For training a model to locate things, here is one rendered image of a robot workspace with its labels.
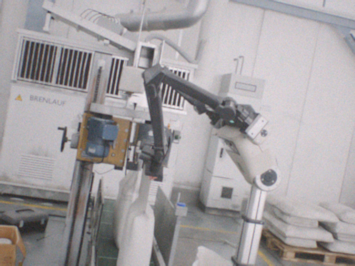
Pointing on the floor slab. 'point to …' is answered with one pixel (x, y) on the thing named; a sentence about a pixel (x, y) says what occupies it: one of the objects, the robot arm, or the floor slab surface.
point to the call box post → (174, 240)
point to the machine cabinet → (69, 116)
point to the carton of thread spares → (7, 230)
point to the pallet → (285, 250)
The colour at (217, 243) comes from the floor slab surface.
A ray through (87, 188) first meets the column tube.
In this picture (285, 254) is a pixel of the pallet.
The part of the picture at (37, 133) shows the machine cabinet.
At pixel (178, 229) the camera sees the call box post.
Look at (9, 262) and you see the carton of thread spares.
